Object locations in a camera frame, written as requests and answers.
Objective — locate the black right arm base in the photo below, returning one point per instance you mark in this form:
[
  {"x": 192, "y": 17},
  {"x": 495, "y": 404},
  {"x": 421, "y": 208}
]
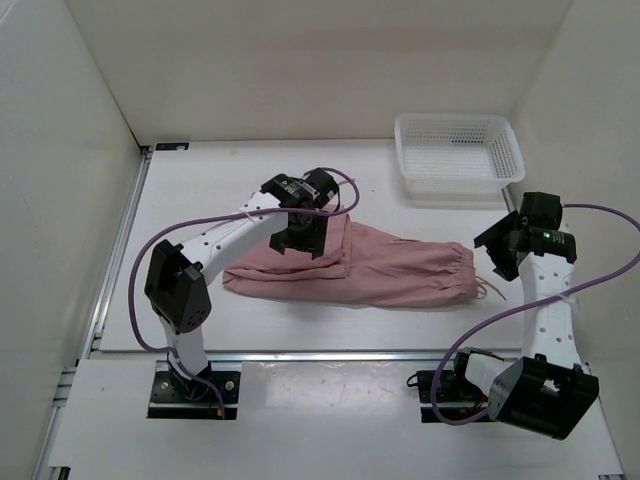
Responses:
[{"x": 456, "y": 399}]

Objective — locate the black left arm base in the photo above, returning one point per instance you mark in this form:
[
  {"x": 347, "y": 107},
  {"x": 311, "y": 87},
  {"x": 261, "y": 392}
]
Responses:
[{"x": 173, "y": 398}]

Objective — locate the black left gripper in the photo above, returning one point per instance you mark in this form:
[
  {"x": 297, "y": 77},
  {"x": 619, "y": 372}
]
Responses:
[{"x": 312, "y": 243}]

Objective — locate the white plastic basket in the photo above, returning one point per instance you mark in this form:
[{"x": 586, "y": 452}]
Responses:
[{"x": 457, "y": 154}]

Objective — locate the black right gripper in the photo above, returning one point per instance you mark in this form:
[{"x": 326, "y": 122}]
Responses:
[{"x": 505, "y": 267}]

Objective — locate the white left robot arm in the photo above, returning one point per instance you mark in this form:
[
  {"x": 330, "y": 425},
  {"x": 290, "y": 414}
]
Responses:
[{"x": 281, "y": 212}]

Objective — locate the pink trousers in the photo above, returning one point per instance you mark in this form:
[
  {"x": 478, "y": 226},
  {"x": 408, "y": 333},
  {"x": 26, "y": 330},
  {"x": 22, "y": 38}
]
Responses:
[{"x": 362, "y": 266}]

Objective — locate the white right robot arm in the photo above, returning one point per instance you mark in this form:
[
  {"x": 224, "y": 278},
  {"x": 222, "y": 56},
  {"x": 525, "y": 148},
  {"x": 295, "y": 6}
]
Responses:
[{"x": 546, "y": 390}]

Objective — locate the aluminium table edge rail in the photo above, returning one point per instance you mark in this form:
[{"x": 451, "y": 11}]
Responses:
[{"x": 301, "y": 356}]

